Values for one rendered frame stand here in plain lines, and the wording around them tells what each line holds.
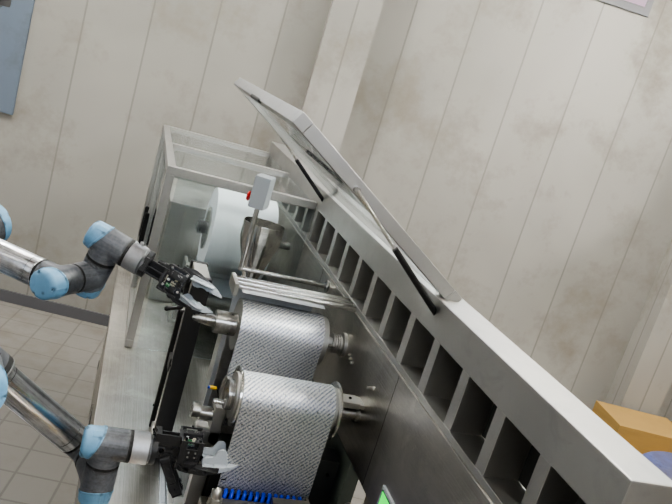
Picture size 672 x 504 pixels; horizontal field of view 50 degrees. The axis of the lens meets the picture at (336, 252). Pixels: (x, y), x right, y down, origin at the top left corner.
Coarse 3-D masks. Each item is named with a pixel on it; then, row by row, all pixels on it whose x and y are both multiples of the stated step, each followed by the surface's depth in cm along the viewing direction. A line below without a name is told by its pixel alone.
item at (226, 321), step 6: (216, 312) 194; (222, 312) 193; (228, 312) 194; (216, 318) 192; (222, 318) 192; (228, 318) 193; (234, 318) 193; (216, 324) 191; (222, 324) 192; (228, 324) 192; (234, 324) 193; (216, 330) 192; (222, 330) 192; (228, 330) 193; (234, 330) 193
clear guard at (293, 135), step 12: (264, 108) 222; (276, 120) 215; (288, 132) 209; (300, 144) 204; (312, 156) 198; (324, 168) 193; (324, 180) 252; (336, 180) 189; (336, 192) 244; (348, 192) 184; (348, 204) 236; (360, 204) 180
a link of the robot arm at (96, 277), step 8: (88, 256) 178; (80, 264) 175; (88, 264) 177; (96, 264) 177; (88, 272) 175; (96, 272) 178; (104, 272) 179; (88, 280) 175; (96, 280) 178; (104, 280) 181; (88, 288) 177; (96, 288) 180; (80, 296) 180; (88, 296) 181; (96, 296) 183
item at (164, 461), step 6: (168, 456) 166; (162, 462) 166; (168, 462) 166; (162, 468) 166; (168, 468) 166; (168, 474) 167; (174, 474) 167; (168, 480) 167; (174, 480) 168; (180, 480) 172; (168, 486) 168; (174, 486) 168; (180, 486) 170; (174, 492) 168; (180, 492) 169
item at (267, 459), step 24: (240, 432) 171; (264, 432) 172; (288, 432) 174; (240, 456) 173; (264, 456) 174; (288, 456) 176; (312, 456) 177; (240, 480) 175; (264, 480) 176; (288, 480) 178; (312, 480) 180
